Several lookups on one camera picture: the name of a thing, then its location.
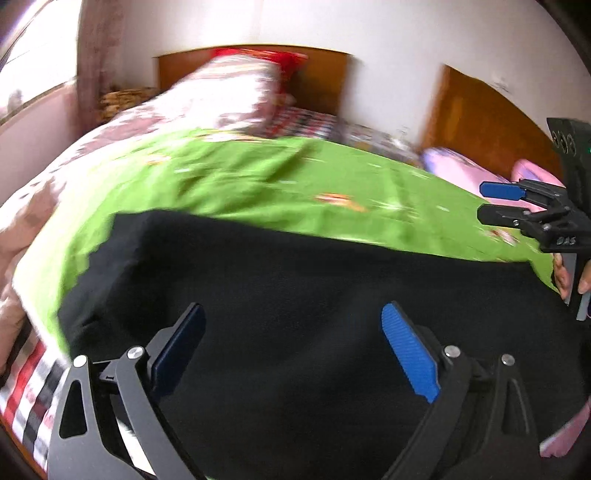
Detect folded pink quilt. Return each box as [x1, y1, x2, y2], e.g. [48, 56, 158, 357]
[511, 159, 565, 187]

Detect plaid bed sheet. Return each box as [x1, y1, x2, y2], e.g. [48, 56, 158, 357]
[263, 106, 338, 140]

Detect tiger print plush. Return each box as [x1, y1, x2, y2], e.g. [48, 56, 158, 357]
[99, 87, 157, 123]

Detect pink floral quilt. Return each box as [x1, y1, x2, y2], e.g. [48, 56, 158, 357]
[1, 55, 280, 364]

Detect left wooden headboard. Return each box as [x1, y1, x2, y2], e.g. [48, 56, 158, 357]
[154, 44, 352, 116]

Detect red embroidered pillow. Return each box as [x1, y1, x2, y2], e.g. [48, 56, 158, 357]
[212, 47, 308, 93]

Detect right wooden headboard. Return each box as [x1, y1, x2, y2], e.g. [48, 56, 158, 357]
[420, 64, 563, 179]

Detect green cartoon bed sheet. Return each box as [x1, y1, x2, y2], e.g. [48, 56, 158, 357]
[13, 130, 552, 353]

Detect wooden headboard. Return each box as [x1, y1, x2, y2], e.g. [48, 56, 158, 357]
[420, 64, 563, 179]
[154, 44, 352, 116]

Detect right hand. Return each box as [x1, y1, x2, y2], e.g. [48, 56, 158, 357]
[553, 253, 591, 301]

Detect pink curtain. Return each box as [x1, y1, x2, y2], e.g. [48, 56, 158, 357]
[76, 0, 123, 133]

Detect window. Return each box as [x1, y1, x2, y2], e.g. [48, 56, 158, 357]
[1, 1, 81, 118]

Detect black pants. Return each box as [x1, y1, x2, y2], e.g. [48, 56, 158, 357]
[58, 210, 590, 479]

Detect pink bed sheet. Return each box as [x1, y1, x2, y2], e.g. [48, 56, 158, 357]
[422, 148, 542, 212]

